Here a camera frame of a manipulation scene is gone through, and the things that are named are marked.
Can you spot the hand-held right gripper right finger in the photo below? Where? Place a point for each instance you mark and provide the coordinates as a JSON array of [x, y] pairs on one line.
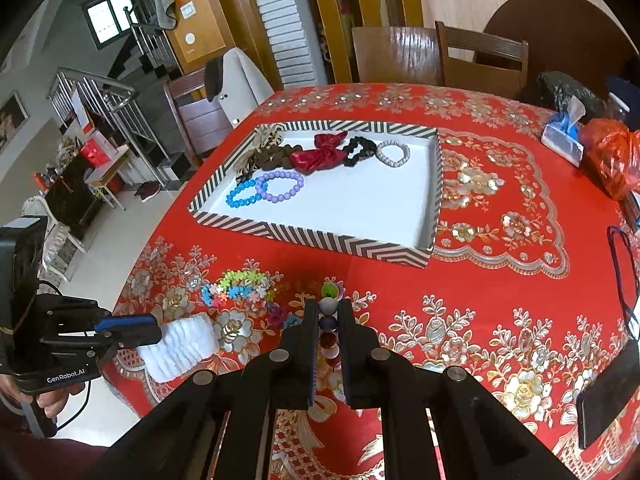
[[346, 350]]

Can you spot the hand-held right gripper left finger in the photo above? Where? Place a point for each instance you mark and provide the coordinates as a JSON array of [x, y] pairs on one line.
[[312, 350]]

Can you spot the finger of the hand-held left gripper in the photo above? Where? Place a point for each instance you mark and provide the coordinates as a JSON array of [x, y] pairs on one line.
[[125, 322], [140, 337]]

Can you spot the white fluffy scrunchie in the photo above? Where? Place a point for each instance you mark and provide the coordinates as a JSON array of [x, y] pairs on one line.
[[185, 345]]

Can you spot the striped cardboard tray box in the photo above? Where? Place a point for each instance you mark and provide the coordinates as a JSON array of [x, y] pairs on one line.
[[350, 200]]

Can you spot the black scrunchie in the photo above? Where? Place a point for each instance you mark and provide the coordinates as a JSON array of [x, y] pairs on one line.
[[350, 157]]

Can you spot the brown scrunchie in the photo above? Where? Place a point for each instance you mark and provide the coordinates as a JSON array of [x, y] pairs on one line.
[[275, 157]]

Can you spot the person's left forearm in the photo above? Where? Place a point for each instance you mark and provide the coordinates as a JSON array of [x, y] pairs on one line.
[[30, 460]]

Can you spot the person's left hand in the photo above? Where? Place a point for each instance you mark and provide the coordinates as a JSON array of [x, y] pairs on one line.
[[62, 402]]

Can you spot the white ornate chair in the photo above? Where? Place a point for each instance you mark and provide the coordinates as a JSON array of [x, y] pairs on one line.
[[55, 250]]

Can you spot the pair of slippers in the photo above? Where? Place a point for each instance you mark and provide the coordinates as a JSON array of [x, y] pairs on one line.
[[147, 191]]

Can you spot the dark cabinet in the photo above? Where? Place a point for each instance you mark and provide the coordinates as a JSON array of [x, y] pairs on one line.
[[70, 195]]

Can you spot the small white side table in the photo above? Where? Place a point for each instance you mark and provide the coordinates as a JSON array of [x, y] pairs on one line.
[[107, 170]]

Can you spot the red floral tablecloth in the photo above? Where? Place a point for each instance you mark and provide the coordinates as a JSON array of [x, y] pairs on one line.
[[500, 285]]

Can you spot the red paper bag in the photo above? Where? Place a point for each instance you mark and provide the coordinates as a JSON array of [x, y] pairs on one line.
[[94, 152]]

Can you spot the metal stair railing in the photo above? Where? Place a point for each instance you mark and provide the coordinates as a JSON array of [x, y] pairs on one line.
[[120, 105]]

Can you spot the wooden chair with slat back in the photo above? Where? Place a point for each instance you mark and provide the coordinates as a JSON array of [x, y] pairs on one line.
[[192, 110]]

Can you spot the white jacket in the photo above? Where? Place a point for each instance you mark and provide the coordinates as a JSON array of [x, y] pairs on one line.
[[245, 85]]

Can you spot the black smartphone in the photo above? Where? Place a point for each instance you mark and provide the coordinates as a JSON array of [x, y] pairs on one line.
[[610, 395]]

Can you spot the wooden chair with panel back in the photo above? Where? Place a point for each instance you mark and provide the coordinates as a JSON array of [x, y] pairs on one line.
[[395, 55]]

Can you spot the blue white tissue pack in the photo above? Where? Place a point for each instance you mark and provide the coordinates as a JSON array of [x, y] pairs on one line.
[[562, 140]]

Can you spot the wooden chair with open back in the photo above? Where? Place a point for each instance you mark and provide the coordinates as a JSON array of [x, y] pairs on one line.
[[480, 77]]

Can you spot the window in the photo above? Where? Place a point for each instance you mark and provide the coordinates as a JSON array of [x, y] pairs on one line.
[[110, 15]]

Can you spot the white louvered door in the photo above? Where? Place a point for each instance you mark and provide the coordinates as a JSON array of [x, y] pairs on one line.
[[290, 25]]

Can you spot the orange plastic bag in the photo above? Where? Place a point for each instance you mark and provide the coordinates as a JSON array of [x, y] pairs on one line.
[[615, 155]]

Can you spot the black plastic bag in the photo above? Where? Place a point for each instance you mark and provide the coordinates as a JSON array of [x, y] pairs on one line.
[[560, 87]]

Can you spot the dark blue bag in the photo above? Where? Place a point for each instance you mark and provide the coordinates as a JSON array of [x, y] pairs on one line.
[[625, 97]]

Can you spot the round wooden tabletop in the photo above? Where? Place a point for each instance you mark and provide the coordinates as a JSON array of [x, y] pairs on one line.
[[560, 25]]

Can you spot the framed wall picture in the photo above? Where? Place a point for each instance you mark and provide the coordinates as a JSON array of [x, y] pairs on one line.
[[10, 120]]

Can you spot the white light switch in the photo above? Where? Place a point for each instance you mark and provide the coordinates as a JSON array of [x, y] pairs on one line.
[[188, 10]]

